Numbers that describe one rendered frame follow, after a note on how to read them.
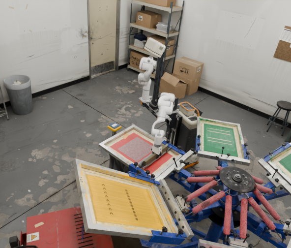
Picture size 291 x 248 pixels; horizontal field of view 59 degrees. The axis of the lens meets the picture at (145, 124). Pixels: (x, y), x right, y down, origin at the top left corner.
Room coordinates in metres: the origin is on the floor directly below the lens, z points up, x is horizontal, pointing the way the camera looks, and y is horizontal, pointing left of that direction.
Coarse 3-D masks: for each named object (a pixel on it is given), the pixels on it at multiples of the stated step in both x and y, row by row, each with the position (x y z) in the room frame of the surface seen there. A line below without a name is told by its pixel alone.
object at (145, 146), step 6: (126, 138) 2.44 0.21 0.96; (132, 138) 2.45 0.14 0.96; (138, 138) 2.46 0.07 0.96; (132, 144) 2.34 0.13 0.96; (138, 144) 2.35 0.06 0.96; (144, 144) 2.36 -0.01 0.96; (150, 144) 2.38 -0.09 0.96; (144, 150) 2.26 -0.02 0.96; (150, 150) 2.27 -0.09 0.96; (162, 156) 2.18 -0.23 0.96; (168, 156) 2.19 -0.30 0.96; (162, 162) 2.08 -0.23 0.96
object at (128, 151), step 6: (114, 144) 2.30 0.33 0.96; (120, 144) 2.31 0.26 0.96; (126, 144) 2.33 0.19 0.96; (120, 150) 2.21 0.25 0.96; (126, 150) 2.22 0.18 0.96; (132, 150) 2.23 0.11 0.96; (138, 150) 2.24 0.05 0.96; (126, 156) 2.11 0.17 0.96; (132, 156) 2.12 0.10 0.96; (138, 156) 2.13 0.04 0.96; (144, 156) 2.15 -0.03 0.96; (156, 162) 2.07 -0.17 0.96; (150, 168) 1.97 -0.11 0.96; (156, 168) 1.98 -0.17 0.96
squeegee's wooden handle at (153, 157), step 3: (162, 147) 2.22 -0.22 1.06; (165, 147) 2.22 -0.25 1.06; (162, 150) 2.18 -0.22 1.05; (165, 150) 2.23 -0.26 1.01; (162, 153) 2.19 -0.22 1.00; (150, 156) 2.04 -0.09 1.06; (153, 156) 2.05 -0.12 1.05; (156, 156) 2.10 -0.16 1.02; (147, 159) 1.99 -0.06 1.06; (150, 159) 2.02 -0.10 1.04; (153, 159) 2.06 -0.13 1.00; (144, 162) 1.96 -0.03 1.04; (147, 162) 1.98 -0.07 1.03; (144, 165) 1.96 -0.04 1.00
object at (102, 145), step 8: (128, 128) 2.60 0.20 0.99; (136, 128) 2.62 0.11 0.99; (112, 136) 2.40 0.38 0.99; (120, 136) 2.46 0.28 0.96; (152, 136) 2.49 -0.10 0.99; (104, 144) 2.25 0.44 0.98; (112, 152) 2.12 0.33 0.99; (176, 152) 2.25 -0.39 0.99; (120, 160) 2.02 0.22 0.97; (176, 160) 2.10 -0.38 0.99
